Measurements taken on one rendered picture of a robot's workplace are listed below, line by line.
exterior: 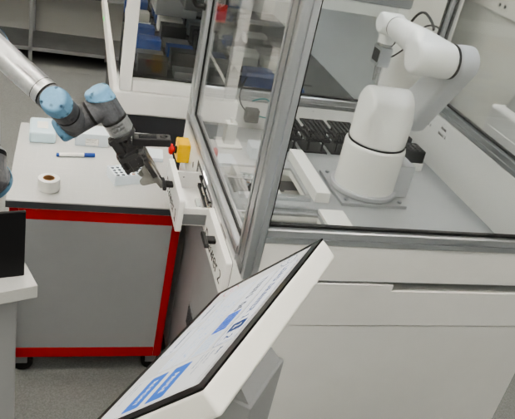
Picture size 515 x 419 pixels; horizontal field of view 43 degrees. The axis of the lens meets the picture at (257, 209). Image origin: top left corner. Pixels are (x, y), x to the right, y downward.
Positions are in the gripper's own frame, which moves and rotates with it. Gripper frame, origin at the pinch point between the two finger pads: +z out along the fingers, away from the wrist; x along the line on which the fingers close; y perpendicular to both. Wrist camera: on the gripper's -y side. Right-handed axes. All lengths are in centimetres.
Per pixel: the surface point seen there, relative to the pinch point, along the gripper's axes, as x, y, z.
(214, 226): 27.7, -10.5, 6.1
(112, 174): -26.1, 17.5, 2.8
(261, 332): 103, -18, -21
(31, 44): -367, 91, 27
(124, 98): -80, 8, 0
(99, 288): -11, 41, 33
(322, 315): 55, -27, 29
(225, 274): 46.0, -8.9, 9.2
